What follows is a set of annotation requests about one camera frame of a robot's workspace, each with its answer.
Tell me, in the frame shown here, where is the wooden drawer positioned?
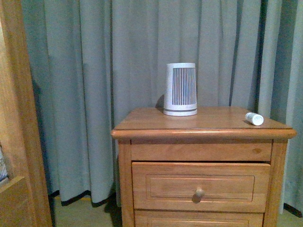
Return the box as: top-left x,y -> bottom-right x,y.
132,162 -> 270,213
135,210 -> 263,227

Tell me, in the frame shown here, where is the white medicine bottle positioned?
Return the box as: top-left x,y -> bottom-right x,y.
245,112 -> 264,126

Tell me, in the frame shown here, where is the white ribbed air purifier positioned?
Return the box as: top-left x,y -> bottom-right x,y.
163,63 -> 197,116

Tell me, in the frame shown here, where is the grey curtain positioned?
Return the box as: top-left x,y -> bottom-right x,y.
22,0 -> 303,210

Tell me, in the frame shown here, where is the wooden nightstand cabinet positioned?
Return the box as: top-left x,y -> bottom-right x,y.
112,106 -> 296,227

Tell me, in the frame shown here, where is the wooden bed frame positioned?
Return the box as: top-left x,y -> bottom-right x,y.
0,0 -> 52,227

